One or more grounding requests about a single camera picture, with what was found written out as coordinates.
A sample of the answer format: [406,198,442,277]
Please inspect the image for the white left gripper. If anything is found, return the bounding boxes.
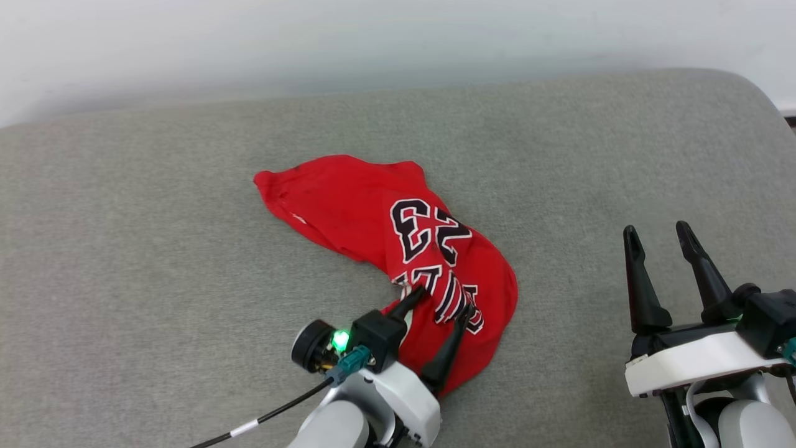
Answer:
[336,285,476,448]

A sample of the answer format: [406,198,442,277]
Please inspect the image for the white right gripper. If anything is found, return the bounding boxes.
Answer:
[623,220,790,399]

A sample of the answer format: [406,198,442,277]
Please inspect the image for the red basketball jersey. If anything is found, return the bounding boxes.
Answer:
[253,154,519,397]

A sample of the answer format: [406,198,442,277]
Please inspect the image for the black cable with teal plug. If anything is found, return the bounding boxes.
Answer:
[190,347,373,448]

